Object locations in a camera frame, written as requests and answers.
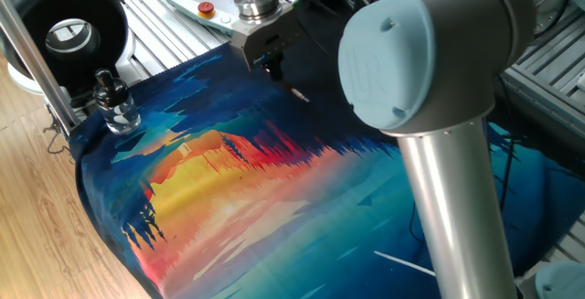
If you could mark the silver block gripper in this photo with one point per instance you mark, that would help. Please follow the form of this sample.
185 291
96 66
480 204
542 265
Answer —
247 47

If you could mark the brown calligraphy brush clear cap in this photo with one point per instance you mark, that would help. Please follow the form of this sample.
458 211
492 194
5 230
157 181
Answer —
297 94

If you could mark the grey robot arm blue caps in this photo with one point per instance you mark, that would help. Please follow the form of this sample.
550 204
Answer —
434 61

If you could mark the colourful sunset landscape mat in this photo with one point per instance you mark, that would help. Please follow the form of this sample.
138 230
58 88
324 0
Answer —
251 207

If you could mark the clear glass bottle black cap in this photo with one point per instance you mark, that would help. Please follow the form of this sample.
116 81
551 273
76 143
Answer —
116 107

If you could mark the black round fan white base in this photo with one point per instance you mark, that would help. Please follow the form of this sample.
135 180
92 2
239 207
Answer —
107 20

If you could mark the aluminium frame post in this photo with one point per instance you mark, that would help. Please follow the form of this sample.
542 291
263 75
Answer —
41 70

